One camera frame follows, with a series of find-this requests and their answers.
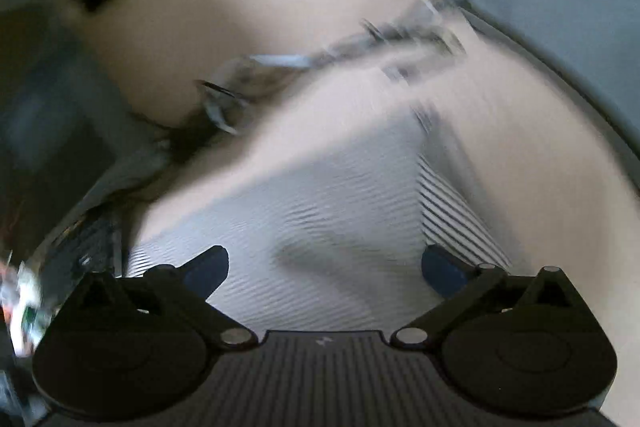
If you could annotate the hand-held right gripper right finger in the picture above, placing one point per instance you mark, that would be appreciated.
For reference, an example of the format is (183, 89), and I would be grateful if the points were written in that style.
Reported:
(442, 272)

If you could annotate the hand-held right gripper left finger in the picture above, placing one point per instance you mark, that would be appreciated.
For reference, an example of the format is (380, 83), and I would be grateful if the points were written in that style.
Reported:
(207, 269)

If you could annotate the striped grey shirt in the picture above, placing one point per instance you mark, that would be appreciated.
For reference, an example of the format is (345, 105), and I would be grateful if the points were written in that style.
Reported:
(325, 227)

